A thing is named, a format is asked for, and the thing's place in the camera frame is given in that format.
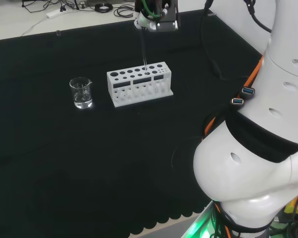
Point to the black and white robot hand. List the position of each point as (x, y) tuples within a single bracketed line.
[(164, 23)]

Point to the clear glass rod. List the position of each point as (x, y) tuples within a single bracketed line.
[(143, 49)]

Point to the white test tube rack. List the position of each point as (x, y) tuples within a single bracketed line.
[(129, 81)]

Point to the blue usb connector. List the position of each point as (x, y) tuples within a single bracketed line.
[(248, 91), (237, 101)]

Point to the white power strip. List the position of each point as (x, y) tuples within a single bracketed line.
[(53, 13)]

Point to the clear glass beaker with water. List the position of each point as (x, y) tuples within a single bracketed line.
[(81, 99)]

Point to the black bench cloth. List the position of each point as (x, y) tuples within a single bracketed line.
[(64, 161)]

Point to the metal base with green light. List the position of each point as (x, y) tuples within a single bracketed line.
[(198, 225)]

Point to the yellow stop button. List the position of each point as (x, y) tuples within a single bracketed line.
[(291, 207)]

